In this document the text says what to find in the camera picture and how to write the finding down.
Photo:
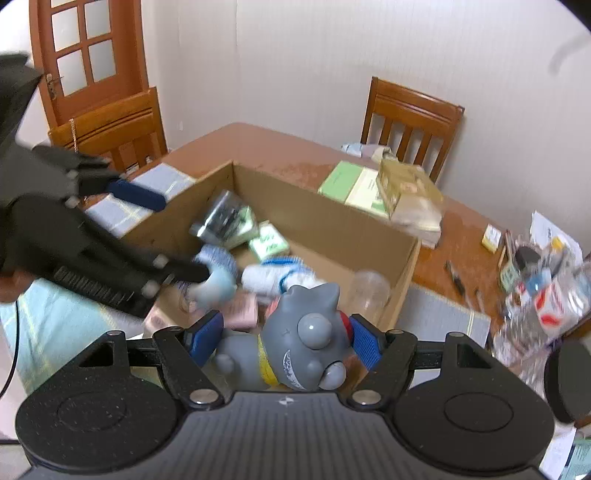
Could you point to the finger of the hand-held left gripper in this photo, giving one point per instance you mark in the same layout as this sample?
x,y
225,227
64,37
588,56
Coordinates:
x,y
184,271
138,194

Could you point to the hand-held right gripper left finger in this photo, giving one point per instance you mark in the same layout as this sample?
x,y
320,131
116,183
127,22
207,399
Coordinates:
x,y
205,337

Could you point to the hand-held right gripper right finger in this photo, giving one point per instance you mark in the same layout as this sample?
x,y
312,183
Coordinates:
x,y
367,341

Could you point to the light blue toy figure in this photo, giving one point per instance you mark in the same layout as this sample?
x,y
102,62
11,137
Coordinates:
x,y
217,286

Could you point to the blue knit sock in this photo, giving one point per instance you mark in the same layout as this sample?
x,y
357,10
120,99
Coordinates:
x,y
219,258

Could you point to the pink cream carton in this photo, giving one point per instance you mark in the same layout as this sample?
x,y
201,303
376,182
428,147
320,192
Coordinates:
x,y
161,323

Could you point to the clear plastic cup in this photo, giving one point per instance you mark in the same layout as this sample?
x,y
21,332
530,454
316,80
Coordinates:
x,y
369,290

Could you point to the clear jar with dark leaves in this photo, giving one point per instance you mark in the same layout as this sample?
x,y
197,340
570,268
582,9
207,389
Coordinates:
x,y
221,217

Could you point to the grey cat toy figure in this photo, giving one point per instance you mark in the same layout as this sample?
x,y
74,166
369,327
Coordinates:
x,y
295,341

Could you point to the white sock with blue band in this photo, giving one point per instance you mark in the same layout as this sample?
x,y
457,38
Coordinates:
x,y
272,277

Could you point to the green white tissue pack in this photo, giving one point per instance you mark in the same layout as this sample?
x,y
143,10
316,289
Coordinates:
x,y
268,242

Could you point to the cardboard box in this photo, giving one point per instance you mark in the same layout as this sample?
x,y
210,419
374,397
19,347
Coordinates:
x,y
323,230

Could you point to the blue checked towel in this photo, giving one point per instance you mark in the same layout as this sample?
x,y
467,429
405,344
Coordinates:
x,y
152,177

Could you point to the dark pen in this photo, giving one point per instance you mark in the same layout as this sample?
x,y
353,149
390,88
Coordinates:
x,y
455,277

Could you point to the cream green booklet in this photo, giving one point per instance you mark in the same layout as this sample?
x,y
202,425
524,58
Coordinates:
x,y
369,194

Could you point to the yellow green tissue box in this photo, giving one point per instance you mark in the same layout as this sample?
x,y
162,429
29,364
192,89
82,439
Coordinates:
x,y
408,198

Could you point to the wooden door with glass panes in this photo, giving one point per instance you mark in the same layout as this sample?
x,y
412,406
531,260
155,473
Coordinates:
x,y
78,46

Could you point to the small yellow box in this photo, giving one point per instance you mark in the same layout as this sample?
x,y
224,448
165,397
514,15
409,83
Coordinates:
x,y
491,237

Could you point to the water bottle with red label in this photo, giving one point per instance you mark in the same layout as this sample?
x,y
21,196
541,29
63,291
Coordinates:
x,y
549,309

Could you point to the light cloth on chair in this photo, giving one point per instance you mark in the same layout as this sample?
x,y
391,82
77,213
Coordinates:
x,y
364,150

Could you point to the white papers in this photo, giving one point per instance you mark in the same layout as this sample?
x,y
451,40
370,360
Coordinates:
x,y
549,230

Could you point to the wooden chair with slatted back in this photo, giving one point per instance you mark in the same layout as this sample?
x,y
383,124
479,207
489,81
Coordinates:
x,y
411,124

